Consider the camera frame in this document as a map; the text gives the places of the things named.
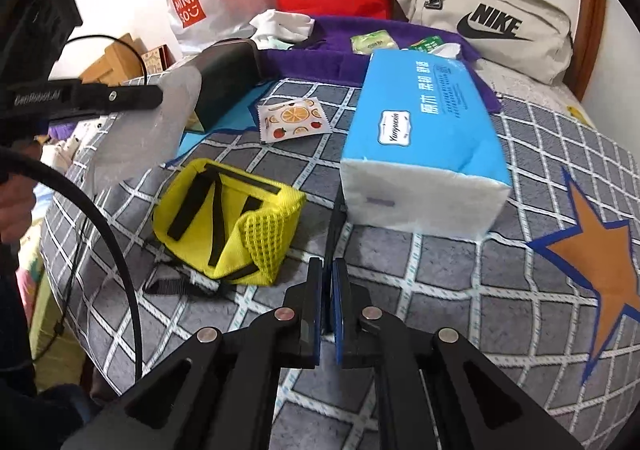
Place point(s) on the yellow mesh bag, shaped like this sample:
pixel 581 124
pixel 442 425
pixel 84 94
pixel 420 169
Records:
pixel 200 257

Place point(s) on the parrot print paper sheet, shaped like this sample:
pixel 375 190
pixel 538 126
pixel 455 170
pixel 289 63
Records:
pixel 565 97

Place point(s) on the person's left hand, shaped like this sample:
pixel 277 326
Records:
pixel 15 207

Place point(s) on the purple cloth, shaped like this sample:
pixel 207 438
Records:
pixel 60 130

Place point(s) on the purple towel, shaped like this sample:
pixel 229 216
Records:
pixel 310 65

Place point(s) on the blue tissue pack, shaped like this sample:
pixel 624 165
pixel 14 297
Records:
pixel 425 140

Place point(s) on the brown patterned box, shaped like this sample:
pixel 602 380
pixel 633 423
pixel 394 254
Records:
pixel 156 60

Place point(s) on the blue flat bag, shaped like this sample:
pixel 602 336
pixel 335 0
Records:
pixel 245 102

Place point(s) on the wooden furniture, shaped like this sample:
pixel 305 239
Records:
pixel 115 60

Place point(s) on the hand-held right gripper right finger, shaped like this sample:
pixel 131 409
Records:
pixel 341 315

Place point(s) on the fruit print sachet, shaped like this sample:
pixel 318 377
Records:
pixel 295 122

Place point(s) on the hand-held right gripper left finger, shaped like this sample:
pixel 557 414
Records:
pixel 316 315

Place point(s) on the dark green box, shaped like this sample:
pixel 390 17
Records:
pixel 225 80

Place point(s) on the wooden headboard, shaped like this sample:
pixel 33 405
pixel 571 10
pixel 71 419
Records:
pixel 592 30

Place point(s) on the pale green packet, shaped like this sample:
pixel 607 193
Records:
pixel 372 42

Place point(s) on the green sachet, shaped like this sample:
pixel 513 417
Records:
pixel 425 45

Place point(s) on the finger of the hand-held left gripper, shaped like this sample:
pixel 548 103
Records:
pixel 120 97

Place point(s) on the white spotted cloth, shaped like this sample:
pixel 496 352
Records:
pixel 57 152

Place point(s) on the clear plastic bag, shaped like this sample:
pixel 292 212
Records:
pixel 150 140

